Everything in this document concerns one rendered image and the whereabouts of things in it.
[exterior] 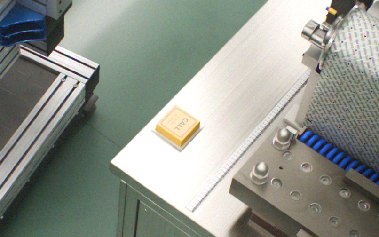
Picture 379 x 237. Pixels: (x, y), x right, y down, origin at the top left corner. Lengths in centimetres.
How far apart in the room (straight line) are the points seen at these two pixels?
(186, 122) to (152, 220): 23
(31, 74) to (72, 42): 39
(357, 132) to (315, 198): 15
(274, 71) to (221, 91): 14
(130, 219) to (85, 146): 98
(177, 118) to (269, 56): 30
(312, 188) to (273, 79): 39
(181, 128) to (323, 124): 32
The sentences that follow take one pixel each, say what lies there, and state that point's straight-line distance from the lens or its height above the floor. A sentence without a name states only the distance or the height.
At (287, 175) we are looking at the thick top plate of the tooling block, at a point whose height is 103.
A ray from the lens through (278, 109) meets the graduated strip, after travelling 210.
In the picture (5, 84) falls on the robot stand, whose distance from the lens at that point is 297.
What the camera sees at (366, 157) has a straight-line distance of 189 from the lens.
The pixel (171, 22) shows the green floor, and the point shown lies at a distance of 341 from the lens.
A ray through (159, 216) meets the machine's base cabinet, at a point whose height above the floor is 82.
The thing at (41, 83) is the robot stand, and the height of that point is 21.
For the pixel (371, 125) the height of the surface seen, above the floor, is 115.
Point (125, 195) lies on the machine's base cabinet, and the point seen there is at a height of 81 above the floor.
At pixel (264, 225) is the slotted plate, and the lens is 192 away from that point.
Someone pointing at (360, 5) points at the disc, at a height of 131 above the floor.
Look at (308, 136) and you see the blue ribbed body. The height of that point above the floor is 104.
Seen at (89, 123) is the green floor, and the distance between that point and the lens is 313.
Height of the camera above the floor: 258
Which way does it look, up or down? 55 degrees down
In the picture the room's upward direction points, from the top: 10 degrees clockwise
